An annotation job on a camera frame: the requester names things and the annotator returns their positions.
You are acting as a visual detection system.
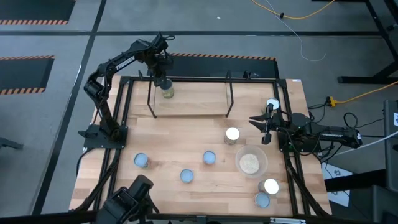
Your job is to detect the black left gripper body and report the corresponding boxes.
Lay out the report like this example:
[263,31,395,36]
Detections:
[148,51,174,80]

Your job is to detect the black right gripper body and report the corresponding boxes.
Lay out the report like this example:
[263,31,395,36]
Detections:
[260,103,282,146]

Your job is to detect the tall green pears can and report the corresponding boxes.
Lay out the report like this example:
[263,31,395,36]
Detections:
[160,79,175,100]

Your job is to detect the tall green oranges can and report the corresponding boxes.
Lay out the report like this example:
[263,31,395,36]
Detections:
[264,97,281,115]

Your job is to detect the tall peaches can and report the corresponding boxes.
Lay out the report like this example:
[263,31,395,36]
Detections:
[223,126,241,146]

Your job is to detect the tall green tomatoes can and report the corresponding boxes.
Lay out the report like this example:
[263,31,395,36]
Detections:
[257,178,280,195]

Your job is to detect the short mandarin oranges can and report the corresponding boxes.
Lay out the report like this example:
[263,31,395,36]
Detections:
[202,150,217,166]

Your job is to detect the short diced tomatoes can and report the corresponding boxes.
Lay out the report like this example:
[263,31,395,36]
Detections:
[254,192,271,209]

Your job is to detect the tall red mixed fruit can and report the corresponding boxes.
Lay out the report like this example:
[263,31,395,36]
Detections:
[133,152,150,169]

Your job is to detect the short yellow pink-dotted can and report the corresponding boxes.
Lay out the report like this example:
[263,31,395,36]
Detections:
[180,169,195,184]

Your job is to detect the translucent plastic bowl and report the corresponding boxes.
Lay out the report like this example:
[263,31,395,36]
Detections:
[234,145,269,179]

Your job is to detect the beige grains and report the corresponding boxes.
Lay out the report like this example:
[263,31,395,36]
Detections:
[239,153,261,175]

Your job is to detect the black hazard-striped floor mat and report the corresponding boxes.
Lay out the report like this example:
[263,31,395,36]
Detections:
[0,55,55,96]
[0,0,76,26]
[169,52,280,80]

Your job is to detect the white printed paper sheet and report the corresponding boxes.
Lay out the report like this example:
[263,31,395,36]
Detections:
[322,161,351,208]

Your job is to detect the black equipment cabinet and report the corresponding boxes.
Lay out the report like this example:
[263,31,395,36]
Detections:
[382,99,398,194]

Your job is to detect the black floor stand foot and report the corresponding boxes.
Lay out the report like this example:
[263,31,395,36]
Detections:
[0,136,24,150]

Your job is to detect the black front crossbar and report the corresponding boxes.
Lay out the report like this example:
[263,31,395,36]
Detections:
[0,210,398,224]

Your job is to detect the black metal shelf frame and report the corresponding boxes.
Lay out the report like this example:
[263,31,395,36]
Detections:
[137,68,234,119]

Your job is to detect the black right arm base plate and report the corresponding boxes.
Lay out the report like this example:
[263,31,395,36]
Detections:
[277,129,323,154]

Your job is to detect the black aluminium table frame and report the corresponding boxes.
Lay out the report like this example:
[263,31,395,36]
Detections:
[73,75,332,218]

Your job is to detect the yellow extension cord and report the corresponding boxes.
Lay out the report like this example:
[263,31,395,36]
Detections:
[328,80,398,108]

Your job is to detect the thin white floor cable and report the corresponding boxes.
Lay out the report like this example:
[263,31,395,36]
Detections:
[266,0,327,62]

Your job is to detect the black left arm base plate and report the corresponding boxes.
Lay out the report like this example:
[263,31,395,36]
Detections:
[77,124,129,149]

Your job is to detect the thick grey cable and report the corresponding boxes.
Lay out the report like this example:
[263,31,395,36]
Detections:
[334,129,398,157]

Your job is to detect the thin yellow floor cable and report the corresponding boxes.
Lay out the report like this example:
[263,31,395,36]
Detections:
[250,0,336,21]

